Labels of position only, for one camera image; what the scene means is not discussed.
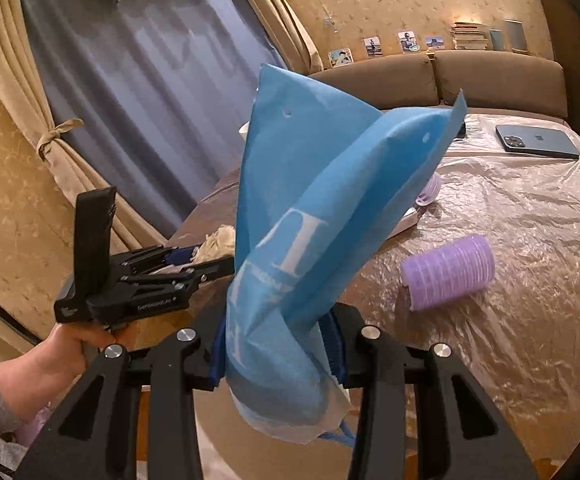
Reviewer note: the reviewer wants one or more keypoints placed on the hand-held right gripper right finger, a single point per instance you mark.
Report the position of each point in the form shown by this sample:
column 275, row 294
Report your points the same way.
column 332, row 347

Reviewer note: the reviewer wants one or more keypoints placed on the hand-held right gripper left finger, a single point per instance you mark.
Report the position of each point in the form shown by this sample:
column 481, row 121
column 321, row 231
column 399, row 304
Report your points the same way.
column 216, row 365

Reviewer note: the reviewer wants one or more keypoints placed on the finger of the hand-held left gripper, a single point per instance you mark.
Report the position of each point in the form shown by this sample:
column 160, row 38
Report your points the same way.
column 205, row 272
column 180, row 256

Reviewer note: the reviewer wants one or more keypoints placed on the beige paper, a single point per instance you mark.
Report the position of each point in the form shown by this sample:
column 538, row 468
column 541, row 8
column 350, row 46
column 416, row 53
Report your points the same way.
column 217, row 242

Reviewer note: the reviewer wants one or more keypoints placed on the blue plastic bag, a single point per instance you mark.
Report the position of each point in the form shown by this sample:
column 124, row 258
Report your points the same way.
column 295, row 185

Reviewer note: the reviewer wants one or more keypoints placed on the white packet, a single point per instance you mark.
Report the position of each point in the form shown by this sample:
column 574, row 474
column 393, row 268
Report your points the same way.
column 412, row 220

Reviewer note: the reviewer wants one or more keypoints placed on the person's left forearm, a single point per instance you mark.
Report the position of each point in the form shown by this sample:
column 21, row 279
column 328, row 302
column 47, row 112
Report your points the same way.
column 15, row 385

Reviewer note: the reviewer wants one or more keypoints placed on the person's left hand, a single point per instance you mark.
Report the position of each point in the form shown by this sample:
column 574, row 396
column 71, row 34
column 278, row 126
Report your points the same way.
column 70, row 347

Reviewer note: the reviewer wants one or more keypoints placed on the wooden table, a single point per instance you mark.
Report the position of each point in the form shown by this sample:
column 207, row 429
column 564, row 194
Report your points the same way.
column 197, row 220

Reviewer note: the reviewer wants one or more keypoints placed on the beige curtain tieback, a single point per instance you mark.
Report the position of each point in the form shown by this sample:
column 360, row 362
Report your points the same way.
column 57, row 132

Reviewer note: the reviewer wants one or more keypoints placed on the white cup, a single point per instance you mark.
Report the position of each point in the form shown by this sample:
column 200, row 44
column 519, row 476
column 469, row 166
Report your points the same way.
column 243, row 135

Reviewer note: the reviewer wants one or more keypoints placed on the blue curtain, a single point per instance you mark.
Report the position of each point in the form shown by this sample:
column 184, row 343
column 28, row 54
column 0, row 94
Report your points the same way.
column 135, row 85

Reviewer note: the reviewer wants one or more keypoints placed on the beige curtain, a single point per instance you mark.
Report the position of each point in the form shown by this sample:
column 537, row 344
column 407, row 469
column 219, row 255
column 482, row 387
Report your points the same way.
column 280, row 15
column 30, row 85

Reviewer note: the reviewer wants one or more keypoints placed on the blue smartphone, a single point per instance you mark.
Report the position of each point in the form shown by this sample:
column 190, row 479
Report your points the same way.
column 540, row 141

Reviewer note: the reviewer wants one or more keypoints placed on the brown sofa back cushions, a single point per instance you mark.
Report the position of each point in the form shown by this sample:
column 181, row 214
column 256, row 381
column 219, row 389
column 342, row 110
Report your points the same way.
column 495, row 80

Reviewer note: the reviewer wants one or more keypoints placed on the stack of books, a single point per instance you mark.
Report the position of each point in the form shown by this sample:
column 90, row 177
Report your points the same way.
column 470, row 37

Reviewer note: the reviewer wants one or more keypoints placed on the brown wooden wardrobe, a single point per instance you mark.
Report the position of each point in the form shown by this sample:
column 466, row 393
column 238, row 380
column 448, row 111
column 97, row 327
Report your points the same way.
column 552, row 25

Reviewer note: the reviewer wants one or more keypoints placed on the small wall photo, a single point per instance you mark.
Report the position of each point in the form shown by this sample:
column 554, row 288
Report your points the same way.
column 408, row 42
column 372, row 47
column 434, row 43
column 340, row 58

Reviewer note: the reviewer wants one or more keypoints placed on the large pale picture frame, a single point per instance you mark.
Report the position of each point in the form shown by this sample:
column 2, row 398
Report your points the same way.
column 515, row 36

